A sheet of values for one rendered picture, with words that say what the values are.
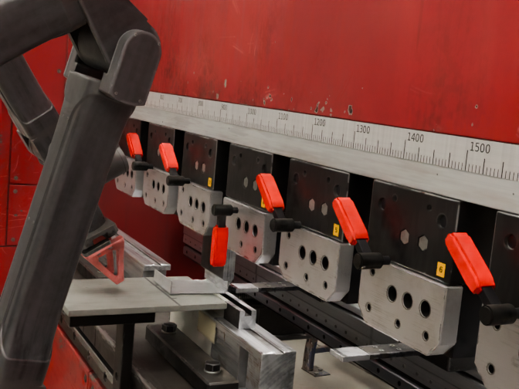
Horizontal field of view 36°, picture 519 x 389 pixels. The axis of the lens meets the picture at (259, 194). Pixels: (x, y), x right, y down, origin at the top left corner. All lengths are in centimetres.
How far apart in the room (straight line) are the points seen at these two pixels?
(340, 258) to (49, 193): 37
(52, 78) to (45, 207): 137
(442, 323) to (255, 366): 46
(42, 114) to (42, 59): 92
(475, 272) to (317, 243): 33
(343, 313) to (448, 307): 67
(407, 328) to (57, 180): 39
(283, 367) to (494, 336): 52
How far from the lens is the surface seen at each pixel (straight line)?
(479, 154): 79
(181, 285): 141
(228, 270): 137
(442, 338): 83
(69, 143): 78
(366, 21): 97
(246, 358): 128
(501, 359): 77
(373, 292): 92
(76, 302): 129
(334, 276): 99
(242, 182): 122
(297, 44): 110
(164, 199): 153
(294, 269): 107
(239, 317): 130
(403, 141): 88
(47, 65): 215
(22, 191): 216
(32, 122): 122
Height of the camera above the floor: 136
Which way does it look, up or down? 8 degrees down
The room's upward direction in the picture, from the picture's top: 5 degrees clockwise
